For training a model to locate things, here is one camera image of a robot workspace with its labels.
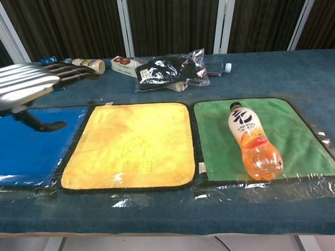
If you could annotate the transparent plastic sheet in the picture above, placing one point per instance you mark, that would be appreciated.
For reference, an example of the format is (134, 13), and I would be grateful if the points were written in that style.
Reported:
(157, 198)

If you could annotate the cream mayonnaise bottle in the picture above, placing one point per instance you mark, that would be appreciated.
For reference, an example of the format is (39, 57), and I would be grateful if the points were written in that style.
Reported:
(89, 64)

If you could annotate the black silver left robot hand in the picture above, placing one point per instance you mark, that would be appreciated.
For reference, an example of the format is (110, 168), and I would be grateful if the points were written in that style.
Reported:
(23, 81)

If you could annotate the orange drink bottle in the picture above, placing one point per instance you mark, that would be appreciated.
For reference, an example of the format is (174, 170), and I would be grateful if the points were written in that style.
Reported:
(248, 136)

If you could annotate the blue cloth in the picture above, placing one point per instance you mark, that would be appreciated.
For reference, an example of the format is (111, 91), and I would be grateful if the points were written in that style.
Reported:
(39, 154)

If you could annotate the yellow cloth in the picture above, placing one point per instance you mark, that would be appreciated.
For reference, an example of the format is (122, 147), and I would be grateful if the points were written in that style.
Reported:
(131, 143)

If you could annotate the clear water bottle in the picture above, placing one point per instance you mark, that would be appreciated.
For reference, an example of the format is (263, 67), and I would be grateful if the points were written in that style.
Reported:
(222, 67)

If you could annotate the white red carton box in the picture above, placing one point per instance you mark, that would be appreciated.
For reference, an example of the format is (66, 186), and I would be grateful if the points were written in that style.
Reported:
(123, 65)

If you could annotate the black item in plastic bag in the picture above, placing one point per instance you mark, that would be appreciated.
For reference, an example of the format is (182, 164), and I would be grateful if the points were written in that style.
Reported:
(162, 72)

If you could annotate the white partition post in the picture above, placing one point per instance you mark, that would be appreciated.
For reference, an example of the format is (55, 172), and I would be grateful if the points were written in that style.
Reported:
(125, 26)
(13, 39)
(223, 26)
(301, 23)

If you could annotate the blue cookie pack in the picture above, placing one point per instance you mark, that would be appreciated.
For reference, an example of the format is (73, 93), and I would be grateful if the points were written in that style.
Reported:
(48, 61)

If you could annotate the green cloth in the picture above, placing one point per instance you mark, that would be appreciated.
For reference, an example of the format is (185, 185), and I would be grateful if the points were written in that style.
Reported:
(209, 136)

